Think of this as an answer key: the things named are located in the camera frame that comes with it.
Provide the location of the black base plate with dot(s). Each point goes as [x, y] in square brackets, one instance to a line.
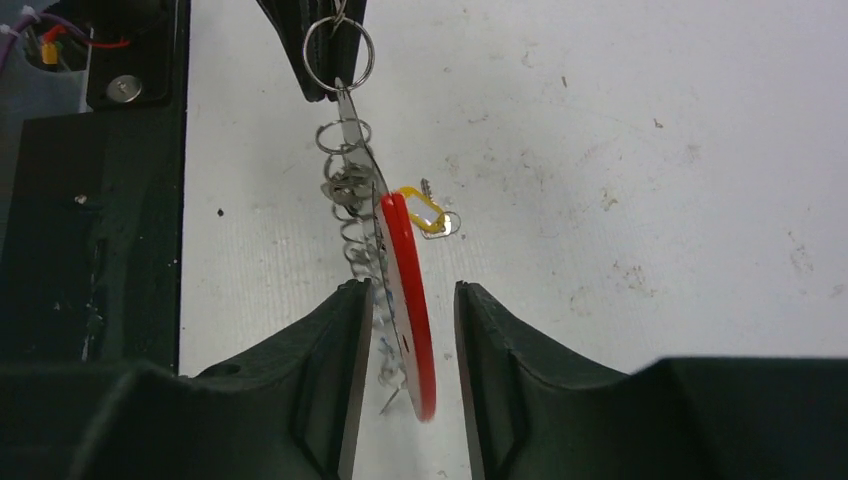
[93, 141]

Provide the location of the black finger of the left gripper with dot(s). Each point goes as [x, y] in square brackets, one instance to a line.
[321, 40]

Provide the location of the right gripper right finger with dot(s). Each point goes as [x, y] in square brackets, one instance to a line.
[535, 409]

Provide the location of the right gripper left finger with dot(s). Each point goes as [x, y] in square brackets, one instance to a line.
[287, 408]

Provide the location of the red handled metal key holder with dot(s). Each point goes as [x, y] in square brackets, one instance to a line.
[380, 245]

